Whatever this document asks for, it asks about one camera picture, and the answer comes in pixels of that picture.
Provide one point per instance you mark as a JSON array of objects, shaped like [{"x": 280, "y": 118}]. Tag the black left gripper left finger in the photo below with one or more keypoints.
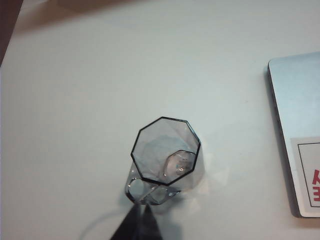
[{"x": 128, "y": 225}]

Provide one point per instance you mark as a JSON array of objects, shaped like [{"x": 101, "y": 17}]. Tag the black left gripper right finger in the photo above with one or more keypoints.
[{"x": 152, "y": 225}]

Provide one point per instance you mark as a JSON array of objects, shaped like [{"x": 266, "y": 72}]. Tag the white sticker with red letters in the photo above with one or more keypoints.
[{"x": 307, "y": 180}]

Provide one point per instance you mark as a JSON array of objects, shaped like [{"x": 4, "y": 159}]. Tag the silver closed laptop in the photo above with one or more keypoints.
[{"x": 295, "y": 100}]

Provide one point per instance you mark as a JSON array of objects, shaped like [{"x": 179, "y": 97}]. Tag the transparent grey plastic mug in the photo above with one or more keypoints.
[{"x": 162, "y": 140}]

